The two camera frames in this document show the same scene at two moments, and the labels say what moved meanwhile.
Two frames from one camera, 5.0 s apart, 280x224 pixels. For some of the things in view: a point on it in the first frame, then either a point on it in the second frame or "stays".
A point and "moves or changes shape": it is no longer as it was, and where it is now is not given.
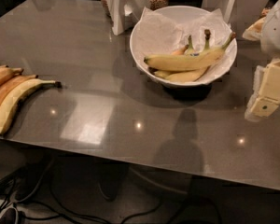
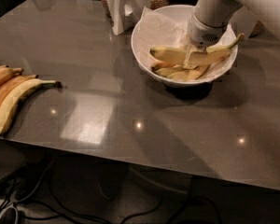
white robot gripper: [276, 32] → [203, 32]
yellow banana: [181, 76] stays
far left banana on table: [1, 74] stays
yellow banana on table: [9, 107] stays
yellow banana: [173, 63] moves or changes shape
